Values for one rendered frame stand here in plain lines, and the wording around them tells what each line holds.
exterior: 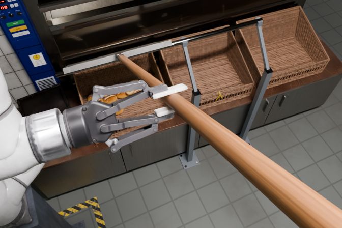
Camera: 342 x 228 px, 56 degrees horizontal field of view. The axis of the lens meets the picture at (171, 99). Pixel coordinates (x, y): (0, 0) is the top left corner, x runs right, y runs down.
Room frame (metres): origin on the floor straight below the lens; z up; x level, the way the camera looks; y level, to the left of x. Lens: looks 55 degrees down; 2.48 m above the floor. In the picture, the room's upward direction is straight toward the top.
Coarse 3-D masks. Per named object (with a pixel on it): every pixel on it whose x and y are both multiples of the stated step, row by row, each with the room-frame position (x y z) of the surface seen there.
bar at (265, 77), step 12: (240, 24) 1.43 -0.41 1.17; (252, 24) 1.45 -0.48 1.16; (192, 36) 1.34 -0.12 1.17; (204, 36) 1.34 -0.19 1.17; (264, 48) 1.37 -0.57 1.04; (264, 60) 1.32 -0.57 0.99; (60, 72) 1.07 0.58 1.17; (72, 72) 1.08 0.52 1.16; (192, 72) 1.19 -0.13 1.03; (264, 72) 1.27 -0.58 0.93; (192, 84) 1.14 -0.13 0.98; (264, 84) 1.25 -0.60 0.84; (192, 96) 1.10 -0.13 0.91; (252, 108) 1.26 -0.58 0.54; (252, 120) 1.26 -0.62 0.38; (192, 132) 1.08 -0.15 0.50; (192, 144) 1.09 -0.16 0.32; (180, 156) 1.13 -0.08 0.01; (192, 156) 1.09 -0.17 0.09
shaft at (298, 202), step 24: (144, 72) 0.57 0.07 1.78; (168, 96) 0.36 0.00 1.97; (192, 120) 0.24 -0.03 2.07; (216, 144) 0.18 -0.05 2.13; (240, 144) 0.16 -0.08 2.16; (240, 168) 0.13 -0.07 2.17; (264, 168) 0.12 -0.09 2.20; (264, 192) 0.09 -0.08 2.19; (288, 192) 0.09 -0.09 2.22; (312, 192) 0.08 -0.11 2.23; (288, 216) 0.07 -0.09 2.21; (312, 216) 0.06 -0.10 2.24; (336, 216) 0.06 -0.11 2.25
